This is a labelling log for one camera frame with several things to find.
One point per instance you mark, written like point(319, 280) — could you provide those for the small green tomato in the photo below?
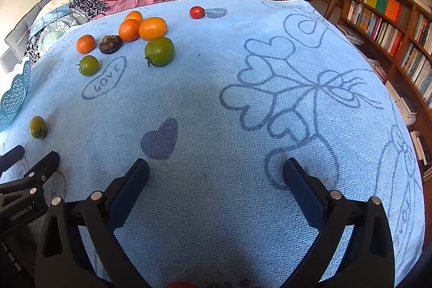
point(89, 65)

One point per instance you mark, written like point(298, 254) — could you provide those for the blue lace-pattern basket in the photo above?
point(13, 99)

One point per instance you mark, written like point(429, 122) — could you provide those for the large oval orange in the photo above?
point(153, 28)

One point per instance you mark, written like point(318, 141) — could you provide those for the small orange tangerine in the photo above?
point(86, 44)

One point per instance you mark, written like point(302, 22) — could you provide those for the wooden bookshelf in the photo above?
point(384, 24)

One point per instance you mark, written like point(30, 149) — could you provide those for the light blue printed blanket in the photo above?
point(219, 105)

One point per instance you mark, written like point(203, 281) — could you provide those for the large green tomato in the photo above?
point(160, 51)

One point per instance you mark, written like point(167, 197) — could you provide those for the leopard print cloth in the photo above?
point(89, 6)

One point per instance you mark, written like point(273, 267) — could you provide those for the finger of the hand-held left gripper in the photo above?
point(45, 165)
point(11, 155)

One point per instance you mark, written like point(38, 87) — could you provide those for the dark brown wrinkled fruit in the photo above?
point(110, 44)

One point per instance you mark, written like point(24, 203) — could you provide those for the yellowish green tomato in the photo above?
point(37, 126)

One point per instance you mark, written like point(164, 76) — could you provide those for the red round object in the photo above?
point(179, 284)

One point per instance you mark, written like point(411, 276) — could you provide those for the floor stack of books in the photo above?
point(403, 105)

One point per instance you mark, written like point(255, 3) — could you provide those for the black white patterned cloth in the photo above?
point(32, 50)

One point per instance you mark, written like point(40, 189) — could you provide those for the dark orange tangerine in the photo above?
point(129, 30)

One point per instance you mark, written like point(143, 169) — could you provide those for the red tomato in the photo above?
point(197, 12)

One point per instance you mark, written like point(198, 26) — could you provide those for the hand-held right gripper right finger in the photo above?
point(303, 197)

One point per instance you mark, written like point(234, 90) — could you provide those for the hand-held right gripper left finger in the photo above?
point(130, 197)

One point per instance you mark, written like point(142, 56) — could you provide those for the pale floral quilt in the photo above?
point(50, 26)

